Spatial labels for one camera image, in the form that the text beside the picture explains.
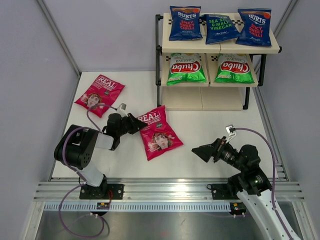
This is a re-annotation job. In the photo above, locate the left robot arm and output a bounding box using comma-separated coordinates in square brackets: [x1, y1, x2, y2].
[54, 113, 147, 200]

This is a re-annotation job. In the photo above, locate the pink real chips bag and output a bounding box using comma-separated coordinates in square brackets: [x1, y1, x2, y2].
[75, 74, 125, 118]
[137, 105, 184, 161]

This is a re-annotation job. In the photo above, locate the white slotted cable duct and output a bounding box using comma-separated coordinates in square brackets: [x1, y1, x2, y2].
[44, 201, 231, 213]

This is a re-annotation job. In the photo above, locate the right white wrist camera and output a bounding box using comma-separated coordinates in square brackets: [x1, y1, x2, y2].
[225, 124, 237, 143]

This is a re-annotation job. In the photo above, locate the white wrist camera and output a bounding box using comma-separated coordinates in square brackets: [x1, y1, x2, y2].
[225, 124, 237, 143]
[116, 103, 128, 117]

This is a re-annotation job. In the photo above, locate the aluminium mounting rail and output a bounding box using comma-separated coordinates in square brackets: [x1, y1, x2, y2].
[32, 177, 306, 203]

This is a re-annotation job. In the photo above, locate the blue Burts sea salt bag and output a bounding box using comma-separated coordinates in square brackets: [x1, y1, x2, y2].
[200, 14, 241, 45]

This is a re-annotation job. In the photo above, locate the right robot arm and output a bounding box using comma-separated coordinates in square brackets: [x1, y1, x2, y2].
[191, 136, 300, 240]

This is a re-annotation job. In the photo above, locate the green Chuba bag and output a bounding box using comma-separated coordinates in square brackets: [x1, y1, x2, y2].
[166, 53, 207, 86]
[214, 53, 254, 84]

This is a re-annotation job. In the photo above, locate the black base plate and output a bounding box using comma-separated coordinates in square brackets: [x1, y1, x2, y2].
[206, 183, 239, 200]
[79, 183, 125, 200]

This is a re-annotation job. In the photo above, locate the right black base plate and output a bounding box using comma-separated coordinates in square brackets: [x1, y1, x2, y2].
[206, 183, 239, 200]

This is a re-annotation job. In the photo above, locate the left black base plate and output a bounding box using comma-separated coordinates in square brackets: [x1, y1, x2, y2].
[79, 183, 125, 200]

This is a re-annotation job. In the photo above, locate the beige three-tier shelf rack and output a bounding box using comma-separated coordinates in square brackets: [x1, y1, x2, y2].
[155, 13, 282, 111]

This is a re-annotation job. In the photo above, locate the blue Burts chilli bag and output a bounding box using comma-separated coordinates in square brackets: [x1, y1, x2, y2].
[235, 8, 272, 47]
[169, 5, 203, 41]

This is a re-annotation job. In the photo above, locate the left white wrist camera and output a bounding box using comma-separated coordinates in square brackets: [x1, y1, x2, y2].
[116, 103, 128, 117]

